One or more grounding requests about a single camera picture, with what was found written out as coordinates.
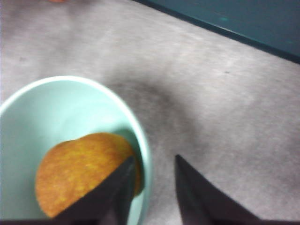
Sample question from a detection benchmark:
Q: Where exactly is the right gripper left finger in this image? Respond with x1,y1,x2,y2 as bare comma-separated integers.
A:
0,156,136,225

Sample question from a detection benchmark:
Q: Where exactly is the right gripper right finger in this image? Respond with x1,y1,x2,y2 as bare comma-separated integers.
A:
175,154,300,225

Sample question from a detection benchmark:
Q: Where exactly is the orange-brown kiwi fruit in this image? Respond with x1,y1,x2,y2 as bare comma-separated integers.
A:
35,132,143,218

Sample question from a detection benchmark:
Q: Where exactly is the teal ribbed bowl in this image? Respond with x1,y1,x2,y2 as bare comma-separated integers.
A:
0,75,150,225

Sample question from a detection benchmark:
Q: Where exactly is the dark rectangular tray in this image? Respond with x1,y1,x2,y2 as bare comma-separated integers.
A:
133,0,300,64

